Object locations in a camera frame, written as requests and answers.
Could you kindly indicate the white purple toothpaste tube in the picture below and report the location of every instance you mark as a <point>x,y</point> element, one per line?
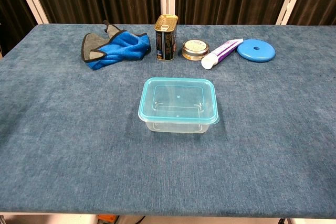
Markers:
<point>220,52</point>

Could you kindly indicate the teal translucent plastic lid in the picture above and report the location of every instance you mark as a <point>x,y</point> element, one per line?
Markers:
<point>181,91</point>

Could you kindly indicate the orange object under table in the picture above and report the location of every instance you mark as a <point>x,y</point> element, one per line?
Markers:
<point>106,219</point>

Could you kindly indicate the blue round disc with hole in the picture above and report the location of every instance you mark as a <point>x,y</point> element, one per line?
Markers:
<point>256,53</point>

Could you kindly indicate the black gold rectangular tin can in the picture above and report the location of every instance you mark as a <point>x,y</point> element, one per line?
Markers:
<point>165,43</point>

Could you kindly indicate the blue and grey cloth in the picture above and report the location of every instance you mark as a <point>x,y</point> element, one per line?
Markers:
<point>123,47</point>

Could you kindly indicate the round gold tin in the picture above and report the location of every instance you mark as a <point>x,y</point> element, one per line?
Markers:
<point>195,48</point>

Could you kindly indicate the blue velvet tablecloth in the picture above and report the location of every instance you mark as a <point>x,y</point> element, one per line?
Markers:
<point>78,142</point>

